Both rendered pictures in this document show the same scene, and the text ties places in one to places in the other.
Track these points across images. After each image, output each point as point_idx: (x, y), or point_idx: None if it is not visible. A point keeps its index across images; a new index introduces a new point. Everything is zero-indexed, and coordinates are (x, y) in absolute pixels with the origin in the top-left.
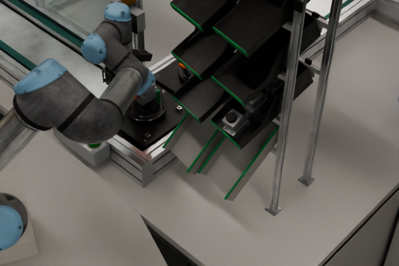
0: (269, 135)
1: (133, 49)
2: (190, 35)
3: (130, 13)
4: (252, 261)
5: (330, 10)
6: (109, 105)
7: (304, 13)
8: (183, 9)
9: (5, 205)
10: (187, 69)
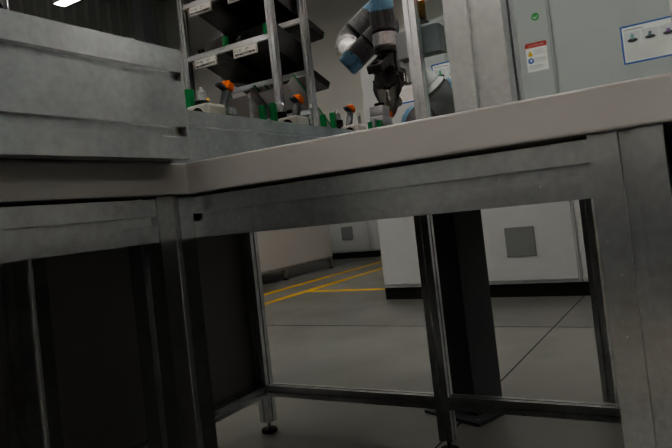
0: (240, 114)
1: (384, 58)
2: (308, 20)
3: (369, 4)
4: None
5: None
6: (340, 35)
7: None
8: None
9: (412, 107)
10: (346, 117)
